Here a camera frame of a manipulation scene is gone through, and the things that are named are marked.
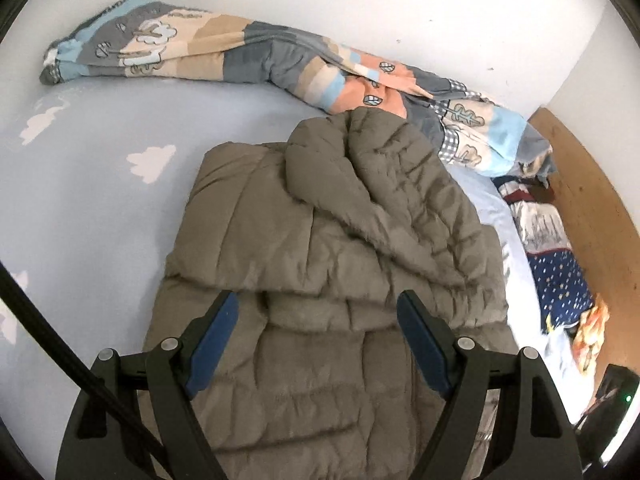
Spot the orange printed cloth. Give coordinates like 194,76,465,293
570,297,611,376

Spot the wooden headboard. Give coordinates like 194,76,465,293
527,105,640,401

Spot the light blue cloud bed sheet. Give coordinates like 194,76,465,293
0,77,596,480

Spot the navy star pillow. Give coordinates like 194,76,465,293
527,247,598,333

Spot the black device with green light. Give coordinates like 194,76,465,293
575,364,640,466

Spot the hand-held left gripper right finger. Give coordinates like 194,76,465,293
396,290,583,480

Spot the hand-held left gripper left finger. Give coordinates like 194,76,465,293
55,290,240,480

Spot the olive quilted puffer jacket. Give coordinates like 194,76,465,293
137,106,521,480

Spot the patchwork printed quilt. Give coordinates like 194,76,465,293
39,0,556,178

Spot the black cable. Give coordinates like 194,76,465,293
0,262,173,480

